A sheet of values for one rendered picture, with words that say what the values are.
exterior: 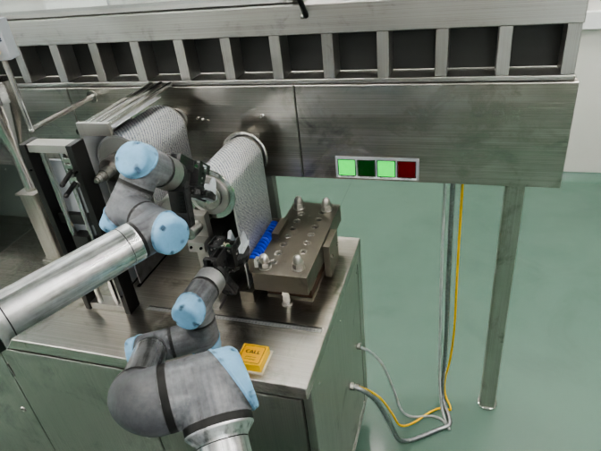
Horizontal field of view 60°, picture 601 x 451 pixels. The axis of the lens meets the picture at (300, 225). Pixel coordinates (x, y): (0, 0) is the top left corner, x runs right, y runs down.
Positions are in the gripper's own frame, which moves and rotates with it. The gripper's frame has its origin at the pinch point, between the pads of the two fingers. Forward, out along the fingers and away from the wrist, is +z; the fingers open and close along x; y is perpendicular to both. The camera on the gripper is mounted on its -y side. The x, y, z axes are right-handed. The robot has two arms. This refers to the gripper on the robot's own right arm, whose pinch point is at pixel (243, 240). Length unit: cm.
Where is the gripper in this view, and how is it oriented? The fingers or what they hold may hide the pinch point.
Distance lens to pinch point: 148.3
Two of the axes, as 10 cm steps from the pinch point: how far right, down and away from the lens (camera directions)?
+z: 2.8, -5.3, 8.0
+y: -1.0, -8.5, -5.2
